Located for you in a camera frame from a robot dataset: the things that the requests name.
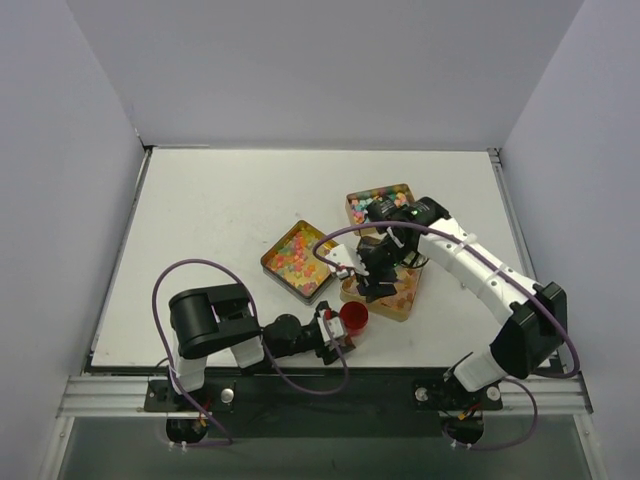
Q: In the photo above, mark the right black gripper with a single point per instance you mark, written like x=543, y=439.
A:
x=377, y=279

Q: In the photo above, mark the red round jar lid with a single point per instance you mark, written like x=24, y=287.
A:
x=355, y=317

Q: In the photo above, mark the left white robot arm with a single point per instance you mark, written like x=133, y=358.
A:
x=208, y=320

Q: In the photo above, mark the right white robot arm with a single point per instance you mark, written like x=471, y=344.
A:
x=532, y=317

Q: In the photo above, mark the gold square candy tin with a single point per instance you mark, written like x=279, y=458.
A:
x=396, y=307

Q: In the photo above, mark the dark square candy tin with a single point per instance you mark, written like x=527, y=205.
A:
x=290, y=262

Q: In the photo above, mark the gold rectangular candy tin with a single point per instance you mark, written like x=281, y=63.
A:
x=357, y=202

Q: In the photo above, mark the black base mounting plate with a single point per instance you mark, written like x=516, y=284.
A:
x=324, y=403

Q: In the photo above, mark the aluminium frame rail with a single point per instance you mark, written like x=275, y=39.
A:
x=121, y=397

